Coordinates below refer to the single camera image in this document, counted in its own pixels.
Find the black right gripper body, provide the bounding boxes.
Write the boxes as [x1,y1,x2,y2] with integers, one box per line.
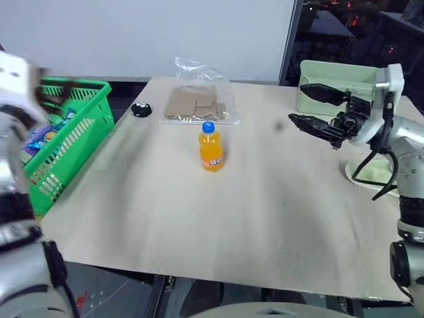
[327,95,374,150]

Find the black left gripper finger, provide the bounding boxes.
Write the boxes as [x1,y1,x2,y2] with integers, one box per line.
[46,96,69,116]
[49,79,78,99]

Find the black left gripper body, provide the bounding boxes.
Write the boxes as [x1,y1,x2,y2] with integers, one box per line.
[35,86,54,113]

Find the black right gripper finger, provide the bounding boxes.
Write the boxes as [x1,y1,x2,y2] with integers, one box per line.
[299,83,352,107]
[288,113,336,142]

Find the green plastic shopping basket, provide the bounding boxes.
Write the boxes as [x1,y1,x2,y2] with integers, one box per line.
[20,76,116,215]

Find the blue snack packet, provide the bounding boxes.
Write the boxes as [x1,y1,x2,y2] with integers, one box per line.
[60,106,79,126]

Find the pale green rectangular box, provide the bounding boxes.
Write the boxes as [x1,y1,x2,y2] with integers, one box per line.
[295,60,382,117]

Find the purple snack packet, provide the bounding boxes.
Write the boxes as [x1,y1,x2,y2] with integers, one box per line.
[22,124,62,156]

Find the white and green plate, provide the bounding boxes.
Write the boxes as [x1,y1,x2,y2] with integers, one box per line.
[344,158,402,199]

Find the black round toy with eyes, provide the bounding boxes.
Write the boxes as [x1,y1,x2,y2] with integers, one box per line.
[130,102,152,119]

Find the white partition panel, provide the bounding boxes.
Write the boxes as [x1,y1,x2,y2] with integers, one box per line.
[0,0,304,86]

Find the orange soda bottle blue cap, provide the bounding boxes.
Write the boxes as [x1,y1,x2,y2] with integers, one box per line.
[198,121,225,172]

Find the clear bag with cardboard pieces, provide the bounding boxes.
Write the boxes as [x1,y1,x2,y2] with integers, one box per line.
[158,55,241,126]

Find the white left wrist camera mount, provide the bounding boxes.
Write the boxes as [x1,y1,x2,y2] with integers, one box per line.
[0,51,44,116]

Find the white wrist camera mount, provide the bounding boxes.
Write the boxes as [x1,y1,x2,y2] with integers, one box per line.
[0,51,44,116]
[350,63,405,147]

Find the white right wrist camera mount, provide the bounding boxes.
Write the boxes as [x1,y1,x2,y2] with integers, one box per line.
[350,63,405,147]

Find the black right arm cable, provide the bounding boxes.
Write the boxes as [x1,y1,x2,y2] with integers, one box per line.
[351,84,399,202]

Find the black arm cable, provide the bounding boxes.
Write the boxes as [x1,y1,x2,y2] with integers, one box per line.
[42,240,81,318]
[351,84,399,202]

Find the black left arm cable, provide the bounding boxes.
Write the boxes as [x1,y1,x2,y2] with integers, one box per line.
[42,240,81,318]

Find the black metal table frame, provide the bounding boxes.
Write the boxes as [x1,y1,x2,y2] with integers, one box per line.
[150,274,178,318]

